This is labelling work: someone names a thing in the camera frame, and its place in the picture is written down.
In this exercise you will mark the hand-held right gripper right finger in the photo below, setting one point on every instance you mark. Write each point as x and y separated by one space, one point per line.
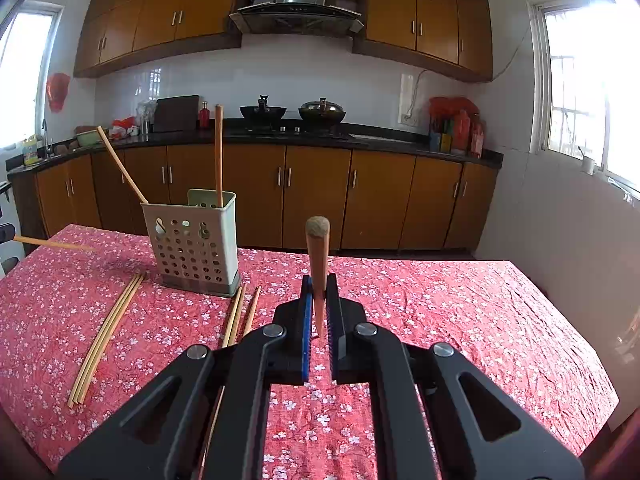
334 330

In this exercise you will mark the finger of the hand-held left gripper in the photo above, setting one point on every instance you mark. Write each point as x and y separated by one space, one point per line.
7 232

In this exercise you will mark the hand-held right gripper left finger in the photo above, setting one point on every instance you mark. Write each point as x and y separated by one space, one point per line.
305 315

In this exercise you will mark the wooden chopstick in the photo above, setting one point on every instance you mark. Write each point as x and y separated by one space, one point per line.
232 315
317 260
102 340
113 340
251 310
219 155
107 340
237 316
120 165
50 243

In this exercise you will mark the pale green perforated utensil holder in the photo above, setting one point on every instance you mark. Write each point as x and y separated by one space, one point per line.
190 255

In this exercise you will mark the yellow detergent bottle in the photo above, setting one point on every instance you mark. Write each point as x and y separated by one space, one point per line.
30 152

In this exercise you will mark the steel faucet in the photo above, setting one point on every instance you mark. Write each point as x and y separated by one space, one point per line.
46 140

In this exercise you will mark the red floral tablecloth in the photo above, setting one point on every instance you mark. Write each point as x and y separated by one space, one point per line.
450 335

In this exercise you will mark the wooden lower cabinet row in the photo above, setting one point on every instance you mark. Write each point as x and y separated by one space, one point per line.
320 195

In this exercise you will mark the green basin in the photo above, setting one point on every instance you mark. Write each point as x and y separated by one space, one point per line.
89 138

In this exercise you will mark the small red plastic bag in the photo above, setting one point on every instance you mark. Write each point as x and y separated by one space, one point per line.
123 125

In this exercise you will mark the narrow window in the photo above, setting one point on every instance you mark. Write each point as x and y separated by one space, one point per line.
25 75

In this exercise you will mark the gas stove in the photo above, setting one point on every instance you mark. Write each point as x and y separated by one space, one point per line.
290 132

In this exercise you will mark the clear plastic bag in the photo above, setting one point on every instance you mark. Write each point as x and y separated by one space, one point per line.
146 112

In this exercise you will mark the black kitchen countertop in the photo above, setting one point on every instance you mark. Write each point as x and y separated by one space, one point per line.
390 142

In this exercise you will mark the black pot with steel lid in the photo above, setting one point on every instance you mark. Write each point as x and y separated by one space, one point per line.
322 112

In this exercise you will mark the dark cutting board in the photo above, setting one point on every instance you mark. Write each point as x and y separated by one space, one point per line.
176 114

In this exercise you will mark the black wok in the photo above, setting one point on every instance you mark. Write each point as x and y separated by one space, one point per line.
263 111

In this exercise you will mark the blue container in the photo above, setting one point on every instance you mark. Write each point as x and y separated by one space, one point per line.
440 140

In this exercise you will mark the red bottle with gold cap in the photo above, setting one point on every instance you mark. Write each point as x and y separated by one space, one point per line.
204 117

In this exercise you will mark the orange bottle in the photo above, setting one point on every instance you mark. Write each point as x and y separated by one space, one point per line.
460 135

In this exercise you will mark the red sauce bottle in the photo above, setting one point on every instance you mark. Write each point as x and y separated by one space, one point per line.
477 140

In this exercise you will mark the large red plastic bag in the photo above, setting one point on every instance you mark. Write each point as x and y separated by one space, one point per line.
450 106

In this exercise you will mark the wooden upper cabinet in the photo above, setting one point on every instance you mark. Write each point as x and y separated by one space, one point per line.
430 15
160 15

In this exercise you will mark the white cup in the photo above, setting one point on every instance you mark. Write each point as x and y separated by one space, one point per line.
587 164

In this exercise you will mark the wide window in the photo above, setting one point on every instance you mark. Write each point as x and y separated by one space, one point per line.
585 90

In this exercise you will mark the red plastic bag on wall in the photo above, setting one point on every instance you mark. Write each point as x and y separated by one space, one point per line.
58 91

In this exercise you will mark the white wall socket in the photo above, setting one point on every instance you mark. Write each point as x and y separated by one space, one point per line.
407 119

